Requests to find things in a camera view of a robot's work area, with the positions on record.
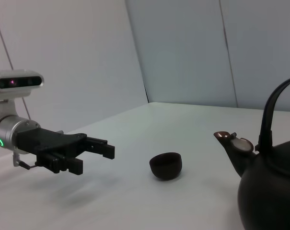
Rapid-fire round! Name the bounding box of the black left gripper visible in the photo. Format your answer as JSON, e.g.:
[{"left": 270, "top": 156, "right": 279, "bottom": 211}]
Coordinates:
[{"left": 16, "top": 128, "right": 116, "bottom": 176}]

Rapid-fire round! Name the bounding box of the small dark teacup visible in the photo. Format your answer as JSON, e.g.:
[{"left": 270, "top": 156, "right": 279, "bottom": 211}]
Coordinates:
[{"left": 149, "top": 152, "right": 184, "bottom": 181}]

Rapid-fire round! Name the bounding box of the black teapot with arched handle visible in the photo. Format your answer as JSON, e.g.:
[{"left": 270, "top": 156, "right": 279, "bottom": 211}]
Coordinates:
[{"left": 213, "top": 76, "right": 290, "bottom": 230}]

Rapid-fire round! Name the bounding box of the silver plug with cable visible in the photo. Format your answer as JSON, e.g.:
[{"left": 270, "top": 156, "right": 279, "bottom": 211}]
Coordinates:
[{"left": 12, "top": 153, "right": 37, "bottom": 170}]

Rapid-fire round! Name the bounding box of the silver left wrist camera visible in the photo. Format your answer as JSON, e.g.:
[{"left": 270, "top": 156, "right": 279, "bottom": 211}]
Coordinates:
[{"left": 0, "top": 69, "right": 45, "bottom": 118}]

